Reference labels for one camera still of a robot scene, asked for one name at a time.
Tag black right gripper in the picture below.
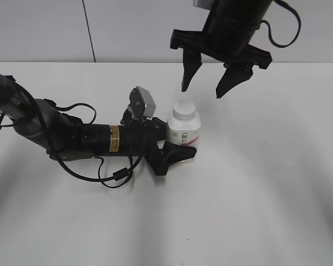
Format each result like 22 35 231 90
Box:
170 0 272 99

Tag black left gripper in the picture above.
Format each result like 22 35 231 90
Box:
78 117 196 176

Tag white yili yogurt bottle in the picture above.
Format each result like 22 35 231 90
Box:
167 109 201 149

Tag white plastic bottle cap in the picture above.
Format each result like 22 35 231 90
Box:
172 100 196 121

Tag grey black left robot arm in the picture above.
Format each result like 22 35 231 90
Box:
0 74 196 176

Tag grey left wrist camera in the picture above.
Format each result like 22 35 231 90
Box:
129 86 156 119

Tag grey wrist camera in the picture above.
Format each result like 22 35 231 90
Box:
193 0 214 10
129 86 156 119

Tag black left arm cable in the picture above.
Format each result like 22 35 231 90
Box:
24 91 143 189

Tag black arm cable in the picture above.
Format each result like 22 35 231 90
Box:
24 91 143 189
259 0 302 48

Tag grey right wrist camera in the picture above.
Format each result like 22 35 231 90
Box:
193 0 214 10

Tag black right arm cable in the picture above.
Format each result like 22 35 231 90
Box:
259 0 302 48

